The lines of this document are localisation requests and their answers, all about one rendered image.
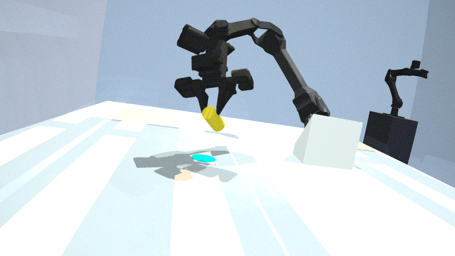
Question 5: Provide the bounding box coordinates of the yellow cylinder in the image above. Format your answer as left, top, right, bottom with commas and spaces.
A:
202, 106, 225, 132

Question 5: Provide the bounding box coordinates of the cyan circle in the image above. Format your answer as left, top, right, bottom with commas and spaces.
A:
192, 154, 215, 162

